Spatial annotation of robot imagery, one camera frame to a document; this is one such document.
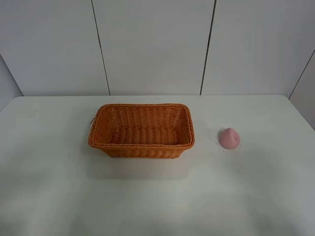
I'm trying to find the pink peach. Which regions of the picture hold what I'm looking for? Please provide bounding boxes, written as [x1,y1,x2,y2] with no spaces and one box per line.
[218,128,241,149]

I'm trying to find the orange woven plastic basket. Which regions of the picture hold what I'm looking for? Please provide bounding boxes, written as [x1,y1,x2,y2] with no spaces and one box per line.
[88,103,195,159]

